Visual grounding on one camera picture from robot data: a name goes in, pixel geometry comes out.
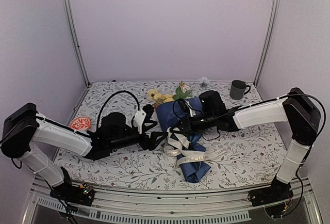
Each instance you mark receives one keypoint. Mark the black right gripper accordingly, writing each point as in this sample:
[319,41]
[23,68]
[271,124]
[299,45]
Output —
[186,125]

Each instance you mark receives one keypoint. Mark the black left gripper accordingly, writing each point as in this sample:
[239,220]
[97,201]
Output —
[145,144]

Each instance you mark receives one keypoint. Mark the blue wrapping paper sheet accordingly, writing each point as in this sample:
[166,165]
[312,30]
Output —
[168,116]

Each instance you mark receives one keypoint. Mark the clear plastic wrap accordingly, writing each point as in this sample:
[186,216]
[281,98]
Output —
[176,143]

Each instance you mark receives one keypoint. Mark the white fake flower stem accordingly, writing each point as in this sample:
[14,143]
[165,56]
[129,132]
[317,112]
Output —
[183,91]

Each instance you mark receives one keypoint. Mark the pale blue fake flower stem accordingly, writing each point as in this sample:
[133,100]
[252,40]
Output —
[203,83]

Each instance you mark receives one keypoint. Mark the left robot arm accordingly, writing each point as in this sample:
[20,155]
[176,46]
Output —
[26,126]

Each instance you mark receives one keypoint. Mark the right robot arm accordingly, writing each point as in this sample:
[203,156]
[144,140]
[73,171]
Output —
[296,109]

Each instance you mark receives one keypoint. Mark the dark grey metal mug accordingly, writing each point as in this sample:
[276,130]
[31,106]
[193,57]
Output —
[239,89]

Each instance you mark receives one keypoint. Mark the red patterned small dish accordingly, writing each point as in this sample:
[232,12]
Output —
[81,123]

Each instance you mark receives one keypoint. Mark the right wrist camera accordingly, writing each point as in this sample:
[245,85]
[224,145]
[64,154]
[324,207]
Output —
[185,107]

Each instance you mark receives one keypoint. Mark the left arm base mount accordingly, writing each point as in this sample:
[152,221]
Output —
[82,195]

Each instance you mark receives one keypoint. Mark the front aluminium rail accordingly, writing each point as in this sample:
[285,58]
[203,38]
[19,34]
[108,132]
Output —
[128,205]

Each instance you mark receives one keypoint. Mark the left aluminium frame post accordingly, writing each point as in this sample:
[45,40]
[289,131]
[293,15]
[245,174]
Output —
[75,42]

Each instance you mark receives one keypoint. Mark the aluminium frame post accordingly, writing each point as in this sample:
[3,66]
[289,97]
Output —
[267,42]
[75,42]

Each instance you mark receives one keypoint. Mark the right aluminium frame post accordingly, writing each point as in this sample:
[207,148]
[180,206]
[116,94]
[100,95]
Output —
[267,42]

